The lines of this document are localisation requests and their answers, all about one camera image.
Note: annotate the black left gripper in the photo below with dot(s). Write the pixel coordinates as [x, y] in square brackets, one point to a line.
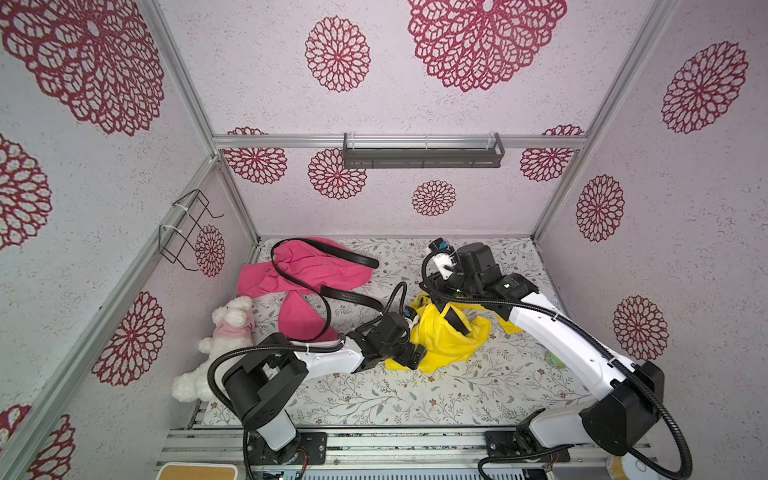
[419, 353]

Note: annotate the black wall shelf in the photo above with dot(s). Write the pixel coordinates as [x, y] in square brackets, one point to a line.
[421, 155]

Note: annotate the metal base rail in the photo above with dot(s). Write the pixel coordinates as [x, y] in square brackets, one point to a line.
[347, 448]

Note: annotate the yellow trousers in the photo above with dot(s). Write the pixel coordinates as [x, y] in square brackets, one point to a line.
[446, 346]

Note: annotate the tan box at base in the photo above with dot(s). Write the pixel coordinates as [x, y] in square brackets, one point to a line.
[197, 471]

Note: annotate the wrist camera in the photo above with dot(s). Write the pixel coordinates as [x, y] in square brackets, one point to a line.
[412, 316]
[446, 259]

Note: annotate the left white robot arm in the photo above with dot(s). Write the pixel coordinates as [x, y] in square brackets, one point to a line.
[256, 383]

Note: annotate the pink trousers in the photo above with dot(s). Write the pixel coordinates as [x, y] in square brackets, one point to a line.
[250, 279]

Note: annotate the white round container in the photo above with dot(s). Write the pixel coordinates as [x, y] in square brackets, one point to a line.
[629, 467]

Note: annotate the white plush toy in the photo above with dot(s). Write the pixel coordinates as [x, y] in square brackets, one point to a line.
[233, 329]

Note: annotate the green plastic toy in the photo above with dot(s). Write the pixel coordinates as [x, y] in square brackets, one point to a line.
[553, 361]

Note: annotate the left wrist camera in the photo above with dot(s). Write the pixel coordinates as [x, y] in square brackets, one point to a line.
[412, 316]

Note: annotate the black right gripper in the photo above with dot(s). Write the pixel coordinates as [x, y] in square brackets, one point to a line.
[447, 294]

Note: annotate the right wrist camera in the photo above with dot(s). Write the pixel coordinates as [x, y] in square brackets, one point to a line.
[446, 259]

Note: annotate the black wire wall rack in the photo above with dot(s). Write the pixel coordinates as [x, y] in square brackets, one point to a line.
[193, 242]

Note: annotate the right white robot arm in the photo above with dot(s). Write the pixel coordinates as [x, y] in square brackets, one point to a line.
[619, 415]

